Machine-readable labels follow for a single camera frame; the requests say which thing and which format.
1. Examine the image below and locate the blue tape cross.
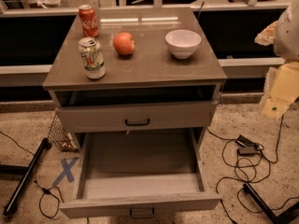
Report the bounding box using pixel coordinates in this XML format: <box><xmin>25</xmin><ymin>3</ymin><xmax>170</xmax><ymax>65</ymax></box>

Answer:
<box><xmin>52</xmin><ymin>157</ymin><xmax>78</xmax><ymax>186</ymax></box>

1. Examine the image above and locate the black cable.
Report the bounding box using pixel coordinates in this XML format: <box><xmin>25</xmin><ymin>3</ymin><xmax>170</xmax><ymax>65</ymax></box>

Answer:
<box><xmin>0</xmin><ymin>130</ymin><xmax>65</xmax><ymax>220</ymax></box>
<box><xmin>206</xmin><ymin>114</ymin><xmax>299</xmax><ymax>224</ymax></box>

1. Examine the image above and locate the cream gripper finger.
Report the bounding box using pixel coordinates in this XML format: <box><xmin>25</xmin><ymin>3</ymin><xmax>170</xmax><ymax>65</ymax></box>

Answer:
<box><xmin>254</xmin><ymin>21</ymin><xmax>278</xmax><ymax>46</ymax></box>

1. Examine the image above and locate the red coca-cola can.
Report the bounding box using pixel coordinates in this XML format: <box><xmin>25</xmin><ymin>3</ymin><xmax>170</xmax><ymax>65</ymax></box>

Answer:
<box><xmin>78</xmin><ymin>5</ymin><xmax>99</xmax><ymax>37</ymax></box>

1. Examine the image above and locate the black power adapter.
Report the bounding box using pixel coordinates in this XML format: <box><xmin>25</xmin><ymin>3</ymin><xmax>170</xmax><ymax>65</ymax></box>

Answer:
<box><xmin>235</xmin><ymin>135</ymin><xmax>259</xmax><ymax>156</ymax></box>

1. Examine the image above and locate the red apple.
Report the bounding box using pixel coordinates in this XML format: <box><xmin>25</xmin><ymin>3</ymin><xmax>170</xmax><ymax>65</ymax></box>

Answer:
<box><xmin>113</xmin><ymin>33</ymin><xmax>135</xmax><ymax>55</ymax></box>

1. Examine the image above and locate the open grey drawer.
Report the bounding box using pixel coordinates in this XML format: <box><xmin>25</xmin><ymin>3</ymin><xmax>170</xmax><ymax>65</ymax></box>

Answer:
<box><xmin>61</xmin><ymin>129</ymin><xmax>221</xmax><ymax>218</ymax></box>

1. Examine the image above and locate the wire mesh basket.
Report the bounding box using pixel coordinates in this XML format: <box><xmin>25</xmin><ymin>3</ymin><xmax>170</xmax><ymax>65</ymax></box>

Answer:
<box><xmin>48</xmin><ymin>115</ymin><xmax>78</xmax><ymax>152</ymax></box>

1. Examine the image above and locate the black pole left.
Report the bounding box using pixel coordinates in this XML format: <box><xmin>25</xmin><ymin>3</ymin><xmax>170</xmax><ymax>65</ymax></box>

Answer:
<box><xmin>3</xmin><ymin>138</ymin><xmax>51</xmax><ymax>217</ymax></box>

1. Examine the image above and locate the black stand leg right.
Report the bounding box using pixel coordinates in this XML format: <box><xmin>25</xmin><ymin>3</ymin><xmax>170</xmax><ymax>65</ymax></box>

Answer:
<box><xmin>243</xmin><ymin>183</ymin><xmax>299</xmax><ymax>224</ymax></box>

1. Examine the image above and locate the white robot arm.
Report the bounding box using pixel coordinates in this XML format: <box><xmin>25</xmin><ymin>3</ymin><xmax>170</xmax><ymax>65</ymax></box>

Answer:
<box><xmin>254</xmin><ymin>0</ymin><xmax>299</xmax><ymax>61</ymax></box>

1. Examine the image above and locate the closed grey drawer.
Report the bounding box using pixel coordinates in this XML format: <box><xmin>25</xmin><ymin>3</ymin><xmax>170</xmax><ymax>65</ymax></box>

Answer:
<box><xmin>56</xmin><ymin>102</ymin><xmax>217</xmax><ymax>133</ymax></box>

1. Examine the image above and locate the black cable right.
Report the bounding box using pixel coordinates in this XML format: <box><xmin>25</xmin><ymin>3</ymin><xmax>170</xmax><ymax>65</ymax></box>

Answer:
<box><xmin>206</xmin><ymin>114</ymin><xmax>299</xmax><ymax>224</ymax></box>

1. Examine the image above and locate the black cable left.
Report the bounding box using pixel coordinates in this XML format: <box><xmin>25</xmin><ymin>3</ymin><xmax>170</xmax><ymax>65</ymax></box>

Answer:
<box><xmin>0</xmin><ymin>130</ymin><xmax>65</xmax><ymax>220</ymax></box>

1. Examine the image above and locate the grey drawer cabinet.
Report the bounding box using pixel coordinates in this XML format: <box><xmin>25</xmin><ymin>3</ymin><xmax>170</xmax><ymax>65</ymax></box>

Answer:
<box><xmin>43</xmin><ymin>7</ymin><xmax>226</xmax><ymax>147</ymax></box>

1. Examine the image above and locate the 7up soda can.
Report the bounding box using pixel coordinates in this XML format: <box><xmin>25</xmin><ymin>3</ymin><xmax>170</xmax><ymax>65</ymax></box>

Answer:
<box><xmin>78</xmin><ymin>36</ymin><xmax>106</xmax><ymax>79</ymax></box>

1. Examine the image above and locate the white ceramic bowl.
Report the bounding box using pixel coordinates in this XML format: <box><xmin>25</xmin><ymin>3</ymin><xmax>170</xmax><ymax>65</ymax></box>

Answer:
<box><xmin>165</xmin><ymin>29</ymin><xmax>202</xmax><ymax>59</ymax></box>

